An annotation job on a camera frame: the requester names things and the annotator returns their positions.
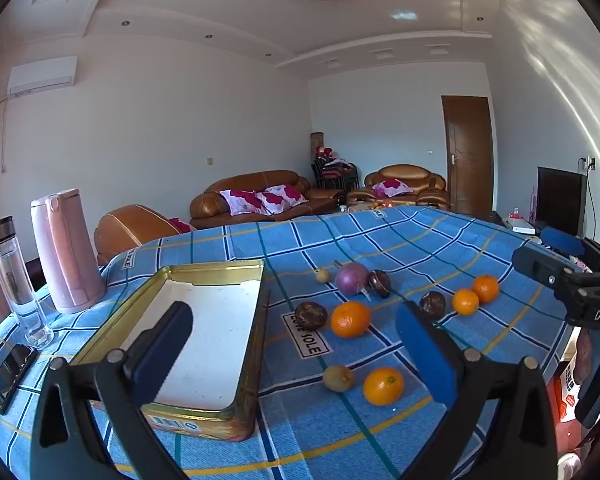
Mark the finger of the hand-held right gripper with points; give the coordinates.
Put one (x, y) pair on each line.
(560, 240)
(535, 264)

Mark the pink electric kettle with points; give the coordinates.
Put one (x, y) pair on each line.
(67, 255)

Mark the red and white carton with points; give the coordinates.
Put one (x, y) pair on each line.
(569, 392)

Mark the black television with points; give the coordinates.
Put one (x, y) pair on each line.
(560, 205)

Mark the cluttered coffee table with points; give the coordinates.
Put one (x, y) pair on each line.
(370, 206)

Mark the small tan kiwi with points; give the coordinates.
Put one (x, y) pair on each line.
(322, 276)

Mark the large orange mandarin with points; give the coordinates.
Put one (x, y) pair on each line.
(350, 320)

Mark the brown leather armchair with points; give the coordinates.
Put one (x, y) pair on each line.
(130, 227)
(420, 180)

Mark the purple onion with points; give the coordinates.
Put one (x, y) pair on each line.
(352, 278)

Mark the red cushion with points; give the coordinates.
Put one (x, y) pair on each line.
(182, 224)

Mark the brown leather sofa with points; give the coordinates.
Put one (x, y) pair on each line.
(280, 210)

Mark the person's right hand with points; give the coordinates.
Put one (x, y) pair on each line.
(582, 357)

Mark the white pillow red flowers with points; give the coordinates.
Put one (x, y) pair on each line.
(284, 196)
(242, 202)
(391, 188)

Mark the stacked dark chairs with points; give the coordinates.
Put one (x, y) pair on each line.
(332, 172)

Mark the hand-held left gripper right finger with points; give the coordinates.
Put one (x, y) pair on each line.
(425, 355)

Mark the white air conditioner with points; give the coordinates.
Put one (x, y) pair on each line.
(42, 76)

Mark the clear glass bottle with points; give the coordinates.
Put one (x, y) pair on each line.
(17, 280)

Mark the olive green kiwi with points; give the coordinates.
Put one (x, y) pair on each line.
(338, 378)

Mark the gold metal tin box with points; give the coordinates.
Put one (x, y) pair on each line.
(205, 320)

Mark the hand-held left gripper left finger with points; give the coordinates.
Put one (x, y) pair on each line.
(165, 350)

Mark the cluttered television stand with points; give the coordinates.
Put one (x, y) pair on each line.
(517, 223)

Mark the dark brown passion fruit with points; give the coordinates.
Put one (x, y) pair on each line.
(381, 283)
(432, 305)
(311, 316)

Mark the brown wooden door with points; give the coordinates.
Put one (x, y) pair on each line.
(467, 155)

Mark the blue plaid blanket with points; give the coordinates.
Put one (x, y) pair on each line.
(430, 250)

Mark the tall brown vase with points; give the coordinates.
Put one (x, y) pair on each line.
(317, 142)

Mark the black smartphone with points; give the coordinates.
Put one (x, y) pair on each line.
(10, 377)

